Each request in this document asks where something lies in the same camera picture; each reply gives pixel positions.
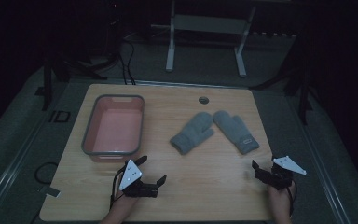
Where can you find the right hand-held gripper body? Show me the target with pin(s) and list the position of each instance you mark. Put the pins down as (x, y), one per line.
(278, 179)

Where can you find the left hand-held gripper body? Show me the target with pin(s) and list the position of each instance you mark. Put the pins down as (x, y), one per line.
(130, 174)

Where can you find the person's right hand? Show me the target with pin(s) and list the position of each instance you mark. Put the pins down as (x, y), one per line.
(280, 200)

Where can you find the person's left hand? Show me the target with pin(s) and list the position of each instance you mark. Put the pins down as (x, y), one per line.
(122, 202)

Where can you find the grey mitten with label patch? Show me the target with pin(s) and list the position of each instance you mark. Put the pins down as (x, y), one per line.
(236, 132)

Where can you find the pink basin with grey rim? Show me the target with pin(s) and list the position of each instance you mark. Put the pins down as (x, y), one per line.
(115, 130)

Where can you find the plain grey mitten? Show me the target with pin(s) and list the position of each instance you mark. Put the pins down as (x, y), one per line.
(194, 132)

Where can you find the black tripod stand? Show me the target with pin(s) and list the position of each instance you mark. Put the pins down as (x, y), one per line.
(304, 93)
(47, 84)

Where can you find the grey tape piece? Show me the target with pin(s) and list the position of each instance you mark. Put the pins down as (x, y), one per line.
(50, 191)

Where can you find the white metal desk frame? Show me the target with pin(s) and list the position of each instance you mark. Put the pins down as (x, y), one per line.
(209, 24)

